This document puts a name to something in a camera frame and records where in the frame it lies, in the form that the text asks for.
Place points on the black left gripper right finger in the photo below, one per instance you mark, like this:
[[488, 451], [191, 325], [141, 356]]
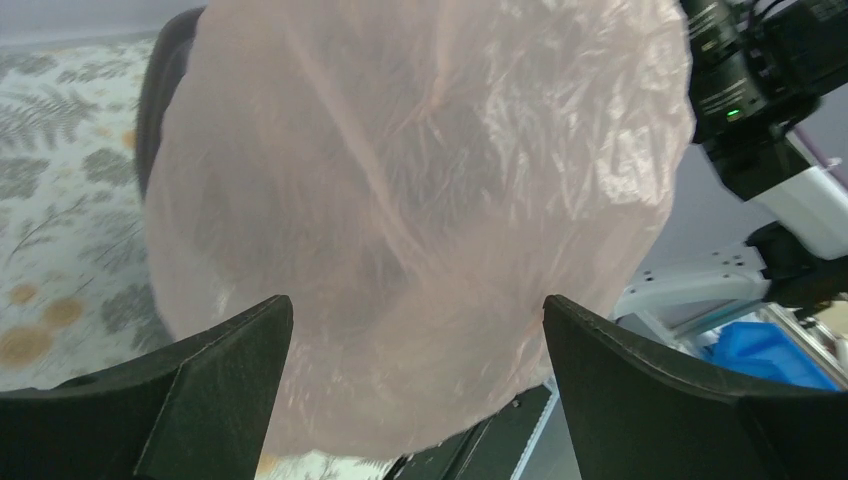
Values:
[[637, 409]]

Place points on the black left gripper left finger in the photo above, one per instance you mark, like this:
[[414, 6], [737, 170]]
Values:
[[196, 409]]

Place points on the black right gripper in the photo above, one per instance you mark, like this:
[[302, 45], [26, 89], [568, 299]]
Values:
[[737, 78]]

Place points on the pink plastic trash bag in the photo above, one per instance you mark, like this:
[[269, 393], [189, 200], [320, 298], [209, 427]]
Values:
[[417, 177]]

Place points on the grey slotted trash bin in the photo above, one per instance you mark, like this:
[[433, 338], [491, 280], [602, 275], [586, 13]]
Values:
[[165, 69]]

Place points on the floral patterned table mat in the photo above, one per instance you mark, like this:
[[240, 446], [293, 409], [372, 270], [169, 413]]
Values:
[[75, 291]]

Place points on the blue bin outside enclosure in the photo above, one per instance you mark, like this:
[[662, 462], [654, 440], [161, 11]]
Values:
[[764, 351]]

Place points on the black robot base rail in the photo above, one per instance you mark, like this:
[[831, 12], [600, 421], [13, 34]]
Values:
[[493, 449]]

